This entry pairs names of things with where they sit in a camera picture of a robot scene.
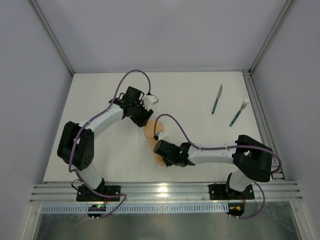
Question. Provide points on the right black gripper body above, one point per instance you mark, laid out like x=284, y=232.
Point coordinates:
x=162, y=150

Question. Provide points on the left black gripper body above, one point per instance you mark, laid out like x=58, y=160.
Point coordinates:
x=141, y=116

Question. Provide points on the green handled knife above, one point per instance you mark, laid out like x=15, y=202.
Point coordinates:
x=217, y=99

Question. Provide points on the green handled fork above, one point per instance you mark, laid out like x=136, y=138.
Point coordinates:
x=242, y=107

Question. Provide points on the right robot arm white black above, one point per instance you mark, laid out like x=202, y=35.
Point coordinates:
x=252, y=159

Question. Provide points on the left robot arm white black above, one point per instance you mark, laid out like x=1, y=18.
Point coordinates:
x=77, y=142

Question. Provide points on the right controller board yellow plug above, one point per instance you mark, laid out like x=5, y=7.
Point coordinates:
x=235, y=209

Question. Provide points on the left controller board with led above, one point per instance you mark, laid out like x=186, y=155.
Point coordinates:
x=95, y=211

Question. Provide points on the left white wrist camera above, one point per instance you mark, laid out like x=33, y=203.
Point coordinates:
x=149, y=101

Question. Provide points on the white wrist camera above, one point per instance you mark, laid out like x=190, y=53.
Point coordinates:
x=149, y=101
x=162, y=135

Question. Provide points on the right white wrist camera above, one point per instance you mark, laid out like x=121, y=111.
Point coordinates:
x=162, y=135

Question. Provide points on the slotted grey cable duct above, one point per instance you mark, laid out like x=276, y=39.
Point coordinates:
x=139, y=208

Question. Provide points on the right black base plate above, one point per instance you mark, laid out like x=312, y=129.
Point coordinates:
x=219, y=191

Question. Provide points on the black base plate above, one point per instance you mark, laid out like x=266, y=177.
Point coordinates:
x=86, y=195
x=219, y=191

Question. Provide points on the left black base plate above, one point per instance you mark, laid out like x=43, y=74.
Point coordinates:
x=86, y=195

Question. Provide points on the right side aluminium rail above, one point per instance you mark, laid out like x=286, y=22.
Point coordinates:
x=259, y=113

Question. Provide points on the aluminium rail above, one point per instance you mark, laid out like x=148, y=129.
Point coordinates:
x=259, y=113
x=165, y=192

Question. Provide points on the front aluminium rail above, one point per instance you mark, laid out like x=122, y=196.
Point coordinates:
x=165, y=192

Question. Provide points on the left corner aluminium post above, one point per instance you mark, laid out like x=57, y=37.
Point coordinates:
x=50, y=33

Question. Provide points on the corner aluminium post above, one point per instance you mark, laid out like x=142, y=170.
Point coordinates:
x=272, y=33
x=50, y=33

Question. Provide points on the right corner aluminium post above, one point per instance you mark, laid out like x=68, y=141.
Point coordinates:
x=272, y=33

